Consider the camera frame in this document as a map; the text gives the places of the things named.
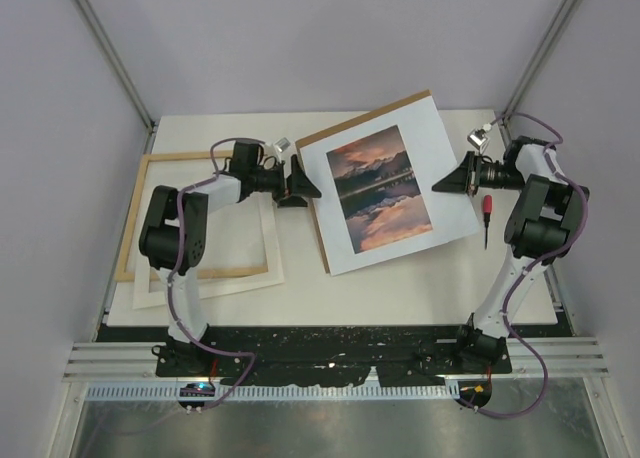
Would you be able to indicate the slotted grey cable duct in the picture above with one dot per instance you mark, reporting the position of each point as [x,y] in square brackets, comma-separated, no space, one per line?
[181,392]

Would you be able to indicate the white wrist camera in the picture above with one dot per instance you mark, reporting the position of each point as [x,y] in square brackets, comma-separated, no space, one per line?
[479,138]
[281,146]

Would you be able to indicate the white mat board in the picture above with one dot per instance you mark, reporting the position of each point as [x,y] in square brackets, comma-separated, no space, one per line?
[241,251]

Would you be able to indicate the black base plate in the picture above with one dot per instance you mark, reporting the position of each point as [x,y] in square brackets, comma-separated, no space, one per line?
[330,356]

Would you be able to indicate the right aluminium frame post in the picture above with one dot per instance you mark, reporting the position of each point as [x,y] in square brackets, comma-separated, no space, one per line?
[542,52]

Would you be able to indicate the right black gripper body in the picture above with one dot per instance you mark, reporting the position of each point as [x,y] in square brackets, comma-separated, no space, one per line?
[475,183]

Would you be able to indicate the brown frame backing board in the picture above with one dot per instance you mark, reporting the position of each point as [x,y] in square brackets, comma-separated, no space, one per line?
[310,178]

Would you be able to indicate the aluminium frame post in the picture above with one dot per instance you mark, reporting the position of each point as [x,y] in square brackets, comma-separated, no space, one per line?
[114,61]
[542,52]

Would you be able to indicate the red handled screwdriver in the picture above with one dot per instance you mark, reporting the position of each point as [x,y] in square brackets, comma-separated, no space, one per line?
[487,209]

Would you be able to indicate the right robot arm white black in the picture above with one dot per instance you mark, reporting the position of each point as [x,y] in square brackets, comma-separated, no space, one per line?
[547,218]

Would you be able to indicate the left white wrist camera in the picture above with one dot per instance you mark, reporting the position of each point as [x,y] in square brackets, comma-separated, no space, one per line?
[281,146]

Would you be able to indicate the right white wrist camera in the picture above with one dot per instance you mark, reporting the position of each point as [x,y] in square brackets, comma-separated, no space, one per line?
[479,138]

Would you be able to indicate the left aluminium frame post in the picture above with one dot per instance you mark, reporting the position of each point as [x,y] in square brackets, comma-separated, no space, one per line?
[114,61]

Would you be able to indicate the aluminium front rail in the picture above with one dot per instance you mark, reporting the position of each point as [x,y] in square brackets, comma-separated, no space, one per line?
[564,357]

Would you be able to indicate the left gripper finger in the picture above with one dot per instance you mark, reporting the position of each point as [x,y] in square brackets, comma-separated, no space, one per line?
[292,202]
[299,184]

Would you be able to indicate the sunset landscape photo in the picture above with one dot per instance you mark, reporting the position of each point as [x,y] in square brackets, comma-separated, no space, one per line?
[390,188]

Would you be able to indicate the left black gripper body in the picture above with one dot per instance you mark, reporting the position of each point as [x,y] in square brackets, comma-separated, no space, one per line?
[282,188]

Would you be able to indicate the wooden picture frame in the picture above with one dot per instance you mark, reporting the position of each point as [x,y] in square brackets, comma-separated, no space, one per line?
[121,273]

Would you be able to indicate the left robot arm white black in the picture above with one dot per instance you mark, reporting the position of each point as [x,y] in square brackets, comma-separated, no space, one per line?
[174,234]

